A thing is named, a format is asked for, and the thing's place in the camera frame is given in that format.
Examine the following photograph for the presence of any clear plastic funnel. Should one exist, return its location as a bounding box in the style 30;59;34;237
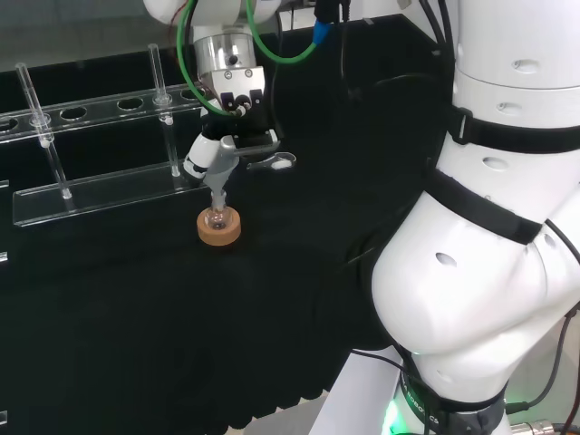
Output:
202;153;237;210

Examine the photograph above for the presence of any thick black cable bundle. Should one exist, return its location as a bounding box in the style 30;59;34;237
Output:
417;0;458;94

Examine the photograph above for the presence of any thin black cable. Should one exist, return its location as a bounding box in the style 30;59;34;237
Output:
336;0;353;94

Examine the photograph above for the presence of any black cloth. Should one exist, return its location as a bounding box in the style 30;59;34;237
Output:
0;13;459;431

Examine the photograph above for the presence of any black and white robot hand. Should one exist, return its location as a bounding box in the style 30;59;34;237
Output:
183;90;285;186

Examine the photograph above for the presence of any clear round-bottom flask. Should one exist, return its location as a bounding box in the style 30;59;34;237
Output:
204;192;230;230

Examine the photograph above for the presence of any black cable with plug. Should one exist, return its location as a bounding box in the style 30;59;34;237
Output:
506;307;580;414

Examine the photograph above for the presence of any clear acrylic funnel stand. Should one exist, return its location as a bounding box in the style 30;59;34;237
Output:
0;43;229;227

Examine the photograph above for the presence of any cork ring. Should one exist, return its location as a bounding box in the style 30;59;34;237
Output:
197;206;242;247

